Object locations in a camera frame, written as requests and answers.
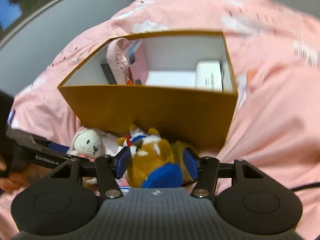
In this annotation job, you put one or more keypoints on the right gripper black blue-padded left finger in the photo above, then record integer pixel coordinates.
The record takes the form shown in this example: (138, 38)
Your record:
(109, 169)

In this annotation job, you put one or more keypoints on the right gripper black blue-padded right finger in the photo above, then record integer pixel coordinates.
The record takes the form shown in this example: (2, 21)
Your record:
(202, 170)

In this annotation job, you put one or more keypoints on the brown corgi plush toy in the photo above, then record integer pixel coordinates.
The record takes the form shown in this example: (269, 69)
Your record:
(155, 163)

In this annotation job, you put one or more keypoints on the person's hand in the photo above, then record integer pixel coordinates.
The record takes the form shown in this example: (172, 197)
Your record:
(16, 180)

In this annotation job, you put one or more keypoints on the white knitted bunny toy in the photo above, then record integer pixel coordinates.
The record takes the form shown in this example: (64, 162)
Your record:
(93, 143)

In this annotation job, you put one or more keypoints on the orange cardboard storage box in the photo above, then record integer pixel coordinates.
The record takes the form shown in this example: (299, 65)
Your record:
(168, 101)

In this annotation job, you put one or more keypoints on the white small box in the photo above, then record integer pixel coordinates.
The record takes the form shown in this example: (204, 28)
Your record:
(208, 76)

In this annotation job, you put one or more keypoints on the pink cloth item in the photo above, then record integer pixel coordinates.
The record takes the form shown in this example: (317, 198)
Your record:
(127, 61)

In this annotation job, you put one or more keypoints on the pink printed bed sheet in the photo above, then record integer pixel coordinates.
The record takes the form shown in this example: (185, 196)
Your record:
(275, 55)

